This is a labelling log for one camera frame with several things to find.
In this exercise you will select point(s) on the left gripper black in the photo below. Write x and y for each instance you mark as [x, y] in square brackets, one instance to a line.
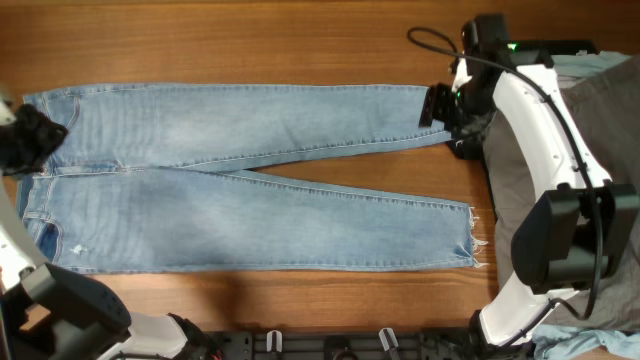
[44, 137]

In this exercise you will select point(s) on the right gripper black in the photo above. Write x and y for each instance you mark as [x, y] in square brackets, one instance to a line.
[435, 101]

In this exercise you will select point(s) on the light blue denim jeans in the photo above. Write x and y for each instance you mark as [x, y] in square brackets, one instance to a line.
[166, 177]

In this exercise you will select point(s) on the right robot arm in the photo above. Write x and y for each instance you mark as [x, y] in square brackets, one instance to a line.
[576, 232]

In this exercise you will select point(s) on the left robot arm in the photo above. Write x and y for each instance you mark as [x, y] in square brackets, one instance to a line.
[60, 305]

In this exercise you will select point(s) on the black garment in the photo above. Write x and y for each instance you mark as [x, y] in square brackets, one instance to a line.
[472, 150]

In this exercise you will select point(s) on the grey trousers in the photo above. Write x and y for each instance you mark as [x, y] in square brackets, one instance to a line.
[513, 191]

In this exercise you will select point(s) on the light blue shirt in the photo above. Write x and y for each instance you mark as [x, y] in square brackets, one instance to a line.
[585, 62]

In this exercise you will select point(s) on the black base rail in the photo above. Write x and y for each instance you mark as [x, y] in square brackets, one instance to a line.
[385, 344]

